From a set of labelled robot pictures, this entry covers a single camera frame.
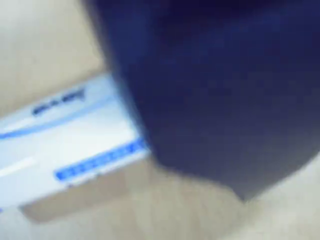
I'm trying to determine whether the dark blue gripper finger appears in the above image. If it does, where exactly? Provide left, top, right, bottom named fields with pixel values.
left=82, top=0, right=320, bottom=202

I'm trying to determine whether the blue and white marker pen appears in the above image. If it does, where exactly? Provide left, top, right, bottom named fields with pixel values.
left=0, top=73, right=152, bottom=213

